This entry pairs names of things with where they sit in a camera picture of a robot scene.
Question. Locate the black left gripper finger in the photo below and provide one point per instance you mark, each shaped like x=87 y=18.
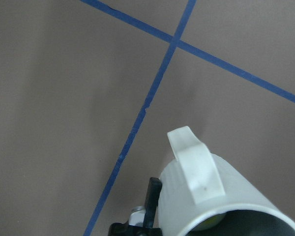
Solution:
x=151 y=201

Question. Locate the white mug with handle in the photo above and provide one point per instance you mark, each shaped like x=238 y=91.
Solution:
x=203 y=195

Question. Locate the brown paper table cover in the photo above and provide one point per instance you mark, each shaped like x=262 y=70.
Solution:
x=74 y=78

